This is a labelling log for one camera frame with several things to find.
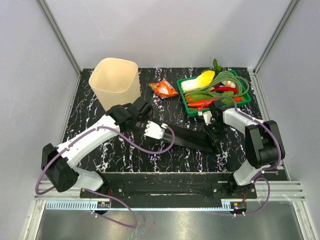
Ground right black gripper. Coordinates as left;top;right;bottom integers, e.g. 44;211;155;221
203;119;227;145

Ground black trash bag roll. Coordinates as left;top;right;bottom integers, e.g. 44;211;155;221
168;124;224;154

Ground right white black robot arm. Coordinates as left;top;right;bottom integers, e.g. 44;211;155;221
202;100;286;198

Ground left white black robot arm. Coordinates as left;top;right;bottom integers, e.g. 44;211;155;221
41;97;153;198

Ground beige plastic trash bin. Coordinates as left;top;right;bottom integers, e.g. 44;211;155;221
88;57;141;111

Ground large orange carrot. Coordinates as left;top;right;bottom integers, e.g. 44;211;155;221
187;98;218;110

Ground green plastic basket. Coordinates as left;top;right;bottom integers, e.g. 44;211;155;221
176;69;252;118

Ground green leafy vegetable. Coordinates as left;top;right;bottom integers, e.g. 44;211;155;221
184;91;235;103

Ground small orange carrot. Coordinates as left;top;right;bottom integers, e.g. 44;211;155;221
233;96;243;102

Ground orange snack packet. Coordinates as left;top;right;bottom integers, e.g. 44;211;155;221
148;77;180;99

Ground red chili pepper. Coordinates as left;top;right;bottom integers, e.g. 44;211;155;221
211;86;238;94

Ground green long beans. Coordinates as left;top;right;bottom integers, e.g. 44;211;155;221
185;70;250;97

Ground yellow white napa cabbage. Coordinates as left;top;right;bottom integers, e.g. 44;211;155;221
180;70;216;93

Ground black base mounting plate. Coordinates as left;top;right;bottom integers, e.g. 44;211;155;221
79;171;258;208

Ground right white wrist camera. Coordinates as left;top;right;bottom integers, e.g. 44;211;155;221
197;110;212;126

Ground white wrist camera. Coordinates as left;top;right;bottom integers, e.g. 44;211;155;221
143;120;168;140
197;110;212;126

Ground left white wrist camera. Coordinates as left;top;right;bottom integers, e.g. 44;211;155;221
143;120;168;140

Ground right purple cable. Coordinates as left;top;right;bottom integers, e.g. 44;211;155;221
197;96;285;217

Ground purple cable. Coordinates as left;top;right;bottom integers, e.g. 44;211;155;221
197;96;285;217
34;124;176;229

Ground aluminium frame rail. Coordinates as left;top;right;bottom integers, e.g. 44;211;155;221
33;180;318;240

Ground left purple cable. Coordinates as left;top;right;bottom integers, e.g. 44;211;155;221
34;124;176;229

